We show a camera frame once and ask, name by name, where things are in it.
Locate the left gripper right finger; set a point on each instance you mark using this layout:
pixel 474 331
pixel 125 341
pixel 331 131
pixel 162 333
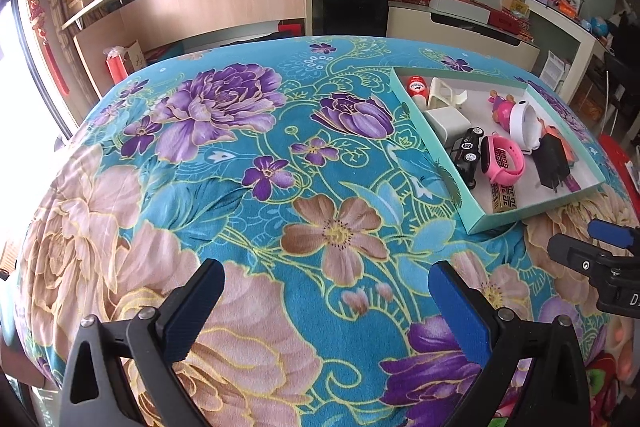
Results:
pixel 555 392

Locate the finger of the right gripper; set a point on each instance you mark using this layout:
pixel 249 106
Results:
pixel 616 235
pixel 581 257

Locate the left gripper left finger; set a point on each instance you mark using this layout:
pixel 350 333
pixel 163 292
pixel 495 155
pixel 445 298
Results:
pixel 96 390

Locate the black power adapter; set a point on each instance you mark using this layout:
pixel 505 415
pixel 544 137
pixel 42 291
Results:
pixel 551 162

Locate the gold harmonica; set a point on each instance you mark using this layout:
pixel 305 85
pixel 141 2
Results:
pixel 502 197

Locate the pink smart band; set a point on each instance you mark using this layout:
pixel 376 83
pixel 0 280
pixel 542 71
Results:
pixel 502 160

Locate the white smartwatch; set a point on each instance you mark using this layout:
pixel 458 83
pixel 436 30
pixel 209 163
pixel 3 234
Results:
pixel 525 127

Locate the black toy car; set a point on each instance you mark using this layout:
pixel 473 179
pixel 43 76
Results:
pixel 465 154

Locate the pink puppy toy figure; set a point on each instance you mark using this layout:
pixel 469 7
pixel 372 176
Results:
pixel 501 108

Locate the white charger cube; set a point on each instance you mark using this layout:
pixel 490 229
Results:
pixel 448 123

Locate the cream hair claw clip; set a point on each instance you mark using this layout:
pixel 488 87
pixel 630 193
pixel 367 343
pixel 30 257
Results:
pixel 442 95

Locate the person's hand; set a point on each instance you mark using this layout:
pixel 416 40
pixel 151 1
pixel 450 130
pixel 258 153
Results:
pixel 622 341

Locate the red plastic stool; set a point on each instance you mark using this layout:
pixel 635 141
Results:
pixel 619 160

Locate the white tray with teal rim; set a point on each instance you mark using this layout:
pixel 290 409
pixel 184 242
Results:
pixel 431 169

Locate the white desk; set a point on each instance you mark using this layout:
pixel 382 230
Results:
pixel 554 32

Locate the red white small bottle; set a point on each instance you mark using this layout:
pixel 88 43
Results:
pixel 418 91

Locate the floral blue tablecloth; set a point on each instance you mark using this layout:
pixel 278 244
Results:
pixel 277 159

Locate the cream tv cabinet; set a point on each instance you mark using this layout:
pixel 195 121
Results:
pixel 417 23

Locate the red paper bag on floor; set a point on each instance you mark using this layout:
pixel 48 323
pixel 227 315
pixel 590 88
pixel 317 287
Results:
pixel 122 61

